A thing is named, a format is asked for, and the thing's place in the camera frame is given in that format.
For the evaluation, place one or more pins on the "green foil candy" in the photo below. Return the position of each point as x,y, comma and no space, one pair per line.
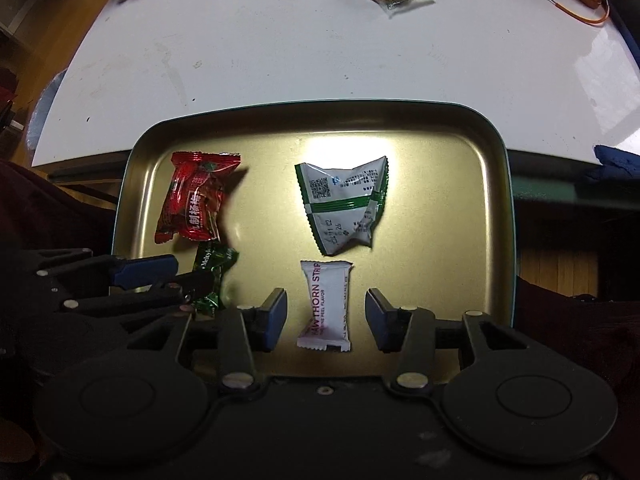
212,260

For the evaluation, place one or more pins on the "person's dark red clothing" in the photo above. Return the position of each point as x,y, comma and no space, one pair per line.
50,210

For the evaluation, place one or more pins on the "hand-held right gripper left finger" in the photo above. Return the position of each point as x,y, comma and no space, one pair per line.
276,317

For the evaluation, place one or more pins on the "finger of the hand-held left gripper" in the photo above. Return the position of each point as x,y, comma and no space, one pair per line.
150,296
145,266

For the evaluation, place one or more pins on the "red snack packet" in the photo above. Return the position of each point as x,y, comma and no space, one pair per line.
192,200

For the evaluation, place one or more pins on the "green and white snack packet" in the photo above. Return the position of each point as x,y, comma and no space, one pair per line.
340,195

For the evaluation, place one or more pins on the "blue table edge guard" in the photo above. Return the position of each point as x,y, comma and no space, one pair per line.
615,162

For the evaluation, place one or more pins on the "gold tin tray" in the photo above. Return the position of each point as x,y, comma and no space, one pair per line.
260,195

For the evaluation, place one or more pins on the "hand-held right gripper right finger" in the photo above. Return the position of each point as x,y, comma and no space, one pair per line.
377,320

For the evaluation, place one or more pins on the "white snack bar packet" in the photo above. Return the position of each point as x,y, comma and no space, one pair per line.
327,305

